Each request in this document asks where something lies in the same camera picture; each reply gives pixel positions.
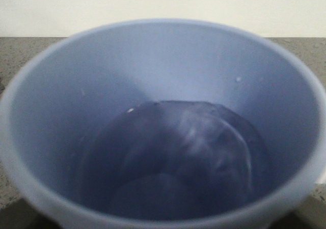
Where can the light blue ribbed cup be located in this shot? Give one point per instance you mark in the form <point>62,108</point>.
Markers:
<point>164,123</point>

